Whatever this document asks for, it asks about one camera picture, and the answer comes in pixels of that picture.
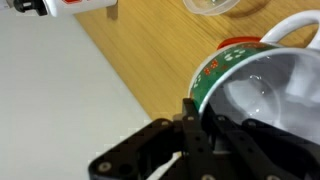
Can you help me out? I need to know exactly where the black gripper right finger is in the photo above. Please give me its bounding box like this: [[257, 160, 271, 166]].
[[206, 106, 320, 180]]

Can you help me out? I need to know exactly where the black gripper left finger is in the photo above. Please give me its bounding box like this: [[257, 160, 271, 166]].
[[174, 98, 217, 180]]

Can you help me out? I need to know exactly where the white green christmas mug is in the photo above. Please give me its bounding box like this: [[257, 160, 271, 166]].
[[188, 10, 320, 144]]

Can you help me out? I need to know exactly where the clear plastic tupperware container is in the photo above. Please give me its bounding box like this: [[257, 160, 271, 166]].
[[182, 0, 240, 16]]

